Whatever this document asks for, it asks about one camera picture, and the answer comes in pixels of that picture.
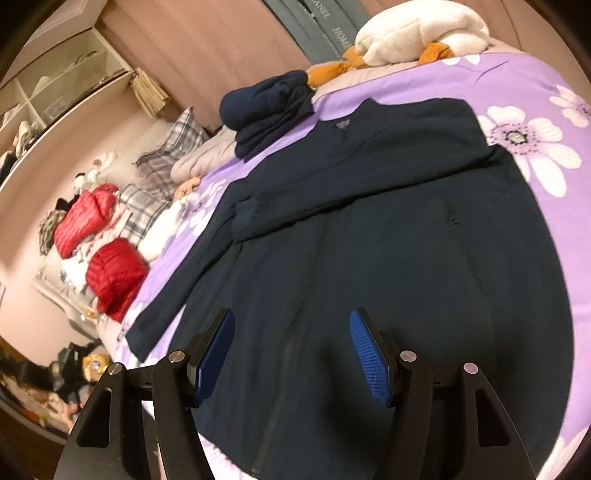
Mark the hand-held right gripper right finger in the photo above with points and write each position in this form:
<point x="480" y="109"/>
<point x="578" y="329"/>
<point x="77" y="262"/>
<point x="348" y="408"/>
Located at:
<point x="369" y="360"/>

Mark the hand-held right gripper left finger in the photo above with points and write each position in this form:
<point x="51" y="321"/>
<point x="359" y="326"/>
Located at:
<point x="214" y="357"/>

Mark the dark navy jacket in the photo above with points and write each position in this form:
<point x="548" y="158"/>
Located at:
<point x="369" y="207"/>

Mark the folded navy clothes pile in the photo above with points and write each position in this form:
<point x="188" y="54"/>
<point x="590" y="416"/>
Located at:
<point x="258" y="106"/>

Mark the red down jacket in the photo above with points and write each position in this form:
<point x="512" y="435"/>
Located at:
<point x="115" y="277"/>
<point x="83" y="217"/>

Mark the white folded cloth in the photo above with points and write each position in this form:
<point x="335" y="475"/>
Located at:
<point x="159" y="230"/>

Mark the clutter pile on floor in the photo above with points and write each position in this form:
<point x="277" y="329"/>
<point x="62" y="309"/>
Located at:
<point x="69" y="369"/>

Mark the beige folded cloth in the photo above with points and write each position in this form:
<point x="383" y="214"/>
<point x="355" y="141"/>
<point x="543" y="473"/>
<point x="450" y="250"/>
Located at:
<point x="203" y="157"/>

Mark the plaid pillow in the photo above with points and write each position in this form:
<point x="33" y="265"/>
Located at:
<point x="180" y="134"/>

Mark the woven straw bag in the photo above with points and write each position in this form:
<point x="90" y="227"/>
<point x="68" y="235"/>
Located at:
<point x="148" y="92"/>

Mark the purple floral bedsheet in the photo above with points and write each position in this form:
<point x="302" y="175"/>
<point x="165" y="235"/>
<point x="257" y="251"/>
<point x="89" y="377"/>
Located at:
<point x="531" y="92"/>

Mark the white open shelf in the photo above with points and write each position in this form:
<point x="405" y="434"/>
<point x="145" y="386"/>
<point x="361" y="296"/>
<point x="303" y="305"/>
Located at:
<point x="60" y="74"/>

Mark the white plush goose toy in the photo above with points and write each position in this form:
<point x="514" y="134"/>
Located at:
<point x="415" y="32"/>

